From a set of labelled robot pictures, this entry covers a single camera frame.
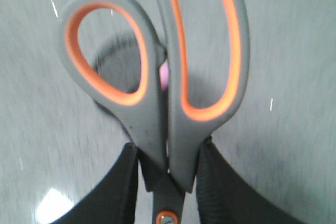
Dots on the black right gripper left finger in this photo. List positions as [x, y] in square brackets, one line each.
[114, 199]

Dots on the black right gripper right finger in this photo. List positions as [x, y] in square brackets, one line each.
[224, 197]

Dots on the grey orange scissors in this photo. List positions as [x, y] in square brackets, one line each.
[162, 123]

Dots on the pink pen with clear cap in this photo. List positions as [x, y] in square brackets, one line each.
[164, 75]

